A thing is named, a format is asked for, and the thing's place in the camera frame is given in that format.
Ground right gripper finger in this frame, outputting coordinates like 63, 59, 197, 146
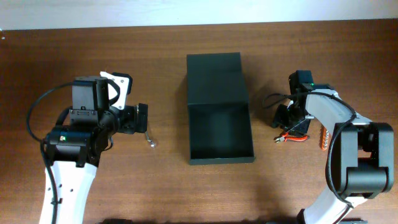
271, 105, 289, 128
281, 119, 310, 137

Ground small red cutting pliers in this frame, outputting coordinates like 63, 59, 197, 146
274, 133, 310, 143

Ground orange bit holder strip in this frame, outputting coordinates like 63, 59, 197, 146
319, 125, 330, 151

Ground silver double-ended wrench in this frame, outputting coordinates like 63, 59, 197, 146
144, 119, 156, 148

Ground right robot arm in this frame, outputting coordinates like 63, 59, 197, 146
272, 70, 394, 224

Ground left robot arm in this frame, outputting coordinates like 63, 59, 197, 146
39, 72, 148, 223

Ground dark green open box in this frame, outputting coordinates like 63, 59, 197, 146
187, 52, 255, 165

